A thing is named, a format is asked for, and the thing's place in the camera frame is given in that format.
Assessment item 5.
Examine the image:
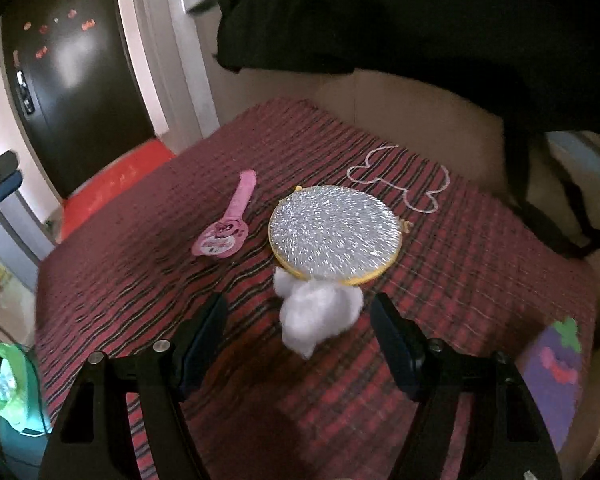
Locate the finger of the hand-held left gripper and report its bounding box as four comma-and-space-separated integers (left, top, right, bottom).
0, 151, 24, 213

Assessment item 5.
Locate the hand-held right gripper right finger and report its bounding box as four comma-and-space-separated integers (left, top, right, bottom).
369, 292, 564, 480

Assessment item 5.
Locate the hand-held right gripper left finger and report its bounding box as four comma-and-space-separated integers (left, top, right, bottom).
39, 292, 229, 480

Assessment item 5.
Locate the white cotton ball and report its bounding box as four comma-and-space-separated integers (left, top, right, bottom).
272, 266, 365, 360

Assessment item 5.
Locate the red plaid cloth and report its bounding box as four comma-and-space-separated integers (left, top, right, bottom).
34, 97, 598, 480

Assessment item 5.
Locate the black door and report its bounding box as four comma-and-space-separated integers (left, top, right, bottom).
0, 0, 156, 198

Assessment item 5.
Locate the red stool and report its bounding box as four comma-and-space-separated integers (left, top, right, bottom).
57, 140, 176, 243

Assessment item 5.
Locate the pink spoon-shaped tag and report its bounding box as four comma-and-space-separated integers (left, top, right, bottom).
191, 169, 257, 258

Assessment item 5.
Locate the silver sequin embroidery hoop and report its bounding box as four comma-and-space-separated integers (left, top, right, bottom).
268, 184, 413, 287

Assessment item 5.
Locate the purple foam sheet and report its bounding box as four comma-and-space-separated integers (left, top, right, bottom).
517, 316, 583, 453

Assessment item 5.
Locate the group of red door stickers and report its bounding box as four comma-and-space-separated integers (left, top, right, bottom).
10, 0, 98, 68

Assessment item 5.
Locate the green plastic bag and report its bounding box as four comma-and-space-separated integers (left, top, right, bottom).
0, 342, 51, 433

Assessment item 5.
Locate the teal bin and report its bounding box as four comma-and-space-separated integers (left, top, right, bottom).
0, 410, 56, 471

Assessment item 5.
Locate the black bag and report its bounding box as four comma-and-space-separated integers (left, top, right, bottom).
215, 0, 600, 261

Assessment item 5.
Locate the door handle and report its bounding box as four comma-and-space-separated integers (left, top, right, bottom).
14, 70, 36, 116

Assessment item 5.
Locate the white string loop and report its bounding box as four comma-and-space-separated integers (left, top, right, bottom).
346, 145, 452, 213

